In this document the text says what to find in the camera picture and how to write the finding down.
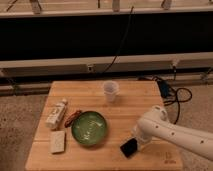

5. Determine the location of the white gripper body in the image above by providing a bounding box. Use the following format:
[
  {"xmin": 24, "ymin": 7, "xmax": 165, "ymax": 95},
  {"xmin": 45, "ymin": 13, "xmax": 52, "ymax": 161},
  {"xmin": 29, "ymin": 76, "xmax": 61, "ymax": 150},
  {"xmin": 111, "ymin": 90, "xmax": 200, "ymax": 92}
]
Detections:
[{"xmin": 132, "ymin": 126, "xmax": 152, "ymax": 146}]

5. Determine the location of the black eraser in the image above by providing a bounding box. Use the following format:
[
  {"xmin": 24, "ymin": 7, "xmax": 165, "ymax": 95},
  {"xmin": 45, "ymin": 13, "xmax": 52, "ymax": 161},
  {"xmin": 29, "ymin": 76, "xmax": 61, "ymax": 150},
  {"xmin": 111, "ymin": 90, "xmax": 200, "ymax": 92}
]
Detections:
[{"xmin": 120, "ymin": 138, "xmax": 138, "ymax": 157}]

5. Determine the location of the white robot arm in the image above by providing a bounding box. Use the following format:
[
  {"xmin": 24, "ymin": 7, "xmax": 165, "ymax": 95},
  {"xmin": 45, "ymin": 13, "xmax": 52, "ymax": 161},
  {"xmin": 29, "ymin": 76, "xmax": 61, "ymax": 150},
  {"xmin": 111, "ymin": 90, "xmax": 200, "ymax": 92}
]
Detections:
[{"xmin": 132, "ymin": 105, "xmax": 213, "ymax": 161}]

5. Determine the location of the green bowl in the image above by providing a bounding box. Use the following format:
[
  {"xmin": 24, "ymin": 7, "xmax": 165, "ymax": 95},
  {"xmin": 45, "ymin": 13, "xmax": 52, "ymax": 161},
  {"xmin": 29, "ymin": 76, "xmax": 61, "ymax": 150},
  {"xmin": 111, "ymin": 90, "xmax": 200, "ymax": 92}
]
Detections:
[{"xmin": 71, "ymin": 111, "xmax": 108, "ymax": 146}]

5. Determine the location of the red brown marker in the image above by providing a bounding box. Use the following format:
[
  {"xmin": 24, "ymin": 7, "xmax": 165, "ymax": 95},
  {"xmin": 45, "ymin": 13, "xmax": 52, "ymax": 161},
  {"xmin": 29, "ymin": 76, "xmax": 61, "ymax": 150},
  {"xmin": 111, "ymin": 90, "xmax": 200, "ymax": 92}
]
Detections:
[{"xmin": 64, "ymin": 110, "xmax": 82, "ymax": 128}]

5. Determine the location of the white rectangular sponge block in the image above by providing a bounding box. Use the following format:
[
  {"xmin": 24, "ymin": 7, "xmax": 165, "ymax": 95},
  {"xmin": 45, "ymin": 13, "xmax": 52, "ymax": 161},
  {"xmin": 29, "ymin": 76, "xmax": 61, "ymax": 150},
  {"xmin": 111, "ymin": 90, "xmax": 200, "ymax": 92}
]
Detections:
[{"xmin": 50, "ymin": 131, "xmax": 66, "ymax": 154}]

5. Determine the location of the white plastic bottle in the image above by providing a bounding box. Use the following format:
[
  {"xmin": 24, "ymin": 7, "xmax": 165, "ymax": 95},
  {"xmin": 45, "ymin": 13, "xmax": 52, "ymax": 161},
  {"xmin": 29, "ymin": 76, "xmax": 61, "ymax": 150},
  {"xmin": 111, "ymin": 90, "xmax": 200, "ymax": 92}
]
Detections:
[{"xmin": 45, "ymin": 99, "xmax": 68, "ymax": 130}]

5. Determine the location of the black floor cable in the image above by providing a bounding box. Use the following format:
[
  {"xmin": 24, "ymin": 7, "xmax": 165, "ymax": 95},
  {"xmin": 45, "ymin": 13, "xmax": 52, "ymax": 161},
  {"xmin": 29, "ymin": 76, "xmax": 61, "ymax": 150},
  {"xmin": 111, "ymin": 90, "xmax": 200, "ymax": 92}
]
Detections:
[{"xmin": 138, "ymin": 75, "xmax": 193, "ymax": 124}]

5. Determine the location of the white wall rail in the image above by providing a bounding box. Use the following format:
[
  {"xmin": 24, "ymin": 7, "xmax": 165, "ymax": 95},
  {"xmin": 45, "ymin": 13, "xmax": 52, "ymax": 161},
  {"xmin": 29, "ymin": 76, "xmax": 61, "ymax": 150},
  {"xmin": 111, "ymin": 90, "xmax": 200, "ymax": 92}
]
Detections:
[{"xmin": 0, "ymin": 52, "xmax": 213, "ymax": 77}]

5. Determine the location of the black hanging cable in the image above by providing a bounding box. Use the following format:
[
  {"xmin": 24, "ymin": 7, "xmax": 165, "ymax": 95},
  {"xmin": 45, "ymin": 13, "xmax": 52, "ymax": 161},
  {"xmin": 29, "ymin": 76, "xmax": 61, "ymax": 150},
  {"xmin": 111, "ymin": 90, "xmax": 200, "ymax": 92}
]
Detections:
[{"xmin": 101, "ymin": 5, "xmax": 135, "ymax": 74}]

